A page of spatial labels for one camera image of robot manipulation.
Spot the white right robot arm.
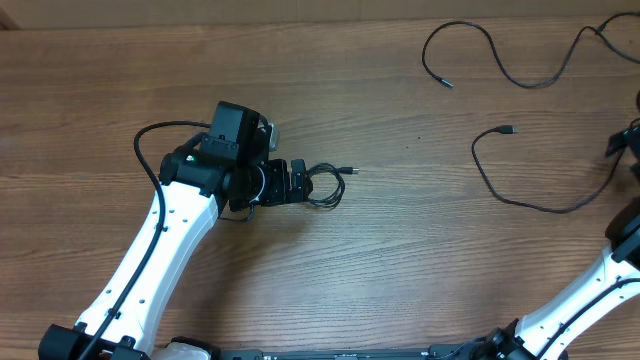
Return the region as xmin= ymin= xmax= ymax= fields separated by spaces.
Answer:
xmin=471 ymin=118 xmax=639 ymax=359

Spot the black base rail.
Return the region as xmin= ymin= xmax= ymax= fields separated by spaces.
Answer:
xmin=149 ymin=337 xmax=569 ymax=360

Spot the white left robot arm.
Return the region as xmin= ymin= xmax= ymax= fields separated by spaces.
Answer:
xmin=38 ymin=101 xmax=311 ymax=360

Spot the black audio jack cable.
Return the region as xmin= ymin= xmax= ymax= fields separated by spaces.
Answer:
xmin=421 ymin=10 xmax=640 ymax=90

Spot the thin black micro USB cable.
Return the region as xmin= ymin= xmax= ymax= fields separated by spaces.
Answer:
xmin=304 ymin=162 xmax=360 ymax=210

